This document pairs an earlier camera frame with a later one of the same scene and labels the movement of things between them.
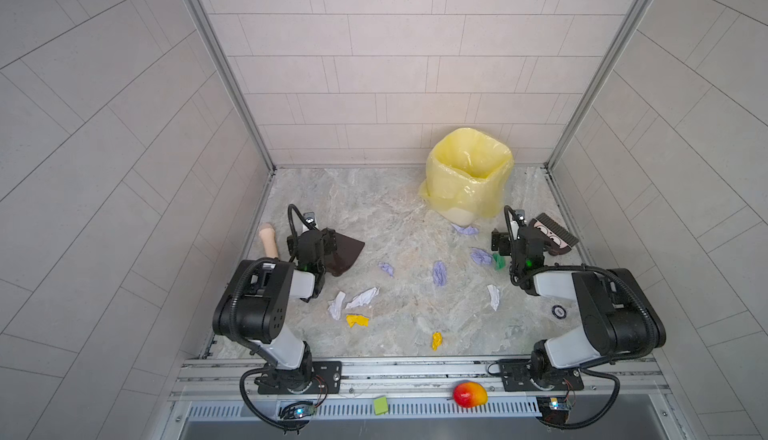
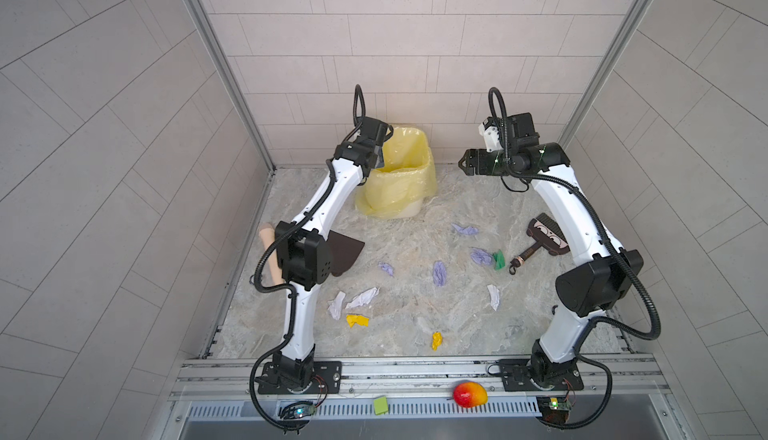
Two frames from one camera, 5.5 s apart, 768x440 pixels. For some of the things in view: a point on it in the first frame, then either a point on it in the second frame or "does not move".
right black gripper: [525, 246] -> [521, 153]
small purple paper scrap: [388, 268] does not move
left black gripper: [324, 249] -> [377, 156]
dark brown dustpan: [345, 255] does not move
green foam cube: [380, 406] does not move
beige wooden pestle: [270, 243] does not move
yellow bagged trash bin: [466, 176] -> [397, 190]
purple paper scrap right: [480, 256] does not move
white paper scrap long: [363, 298] does not move
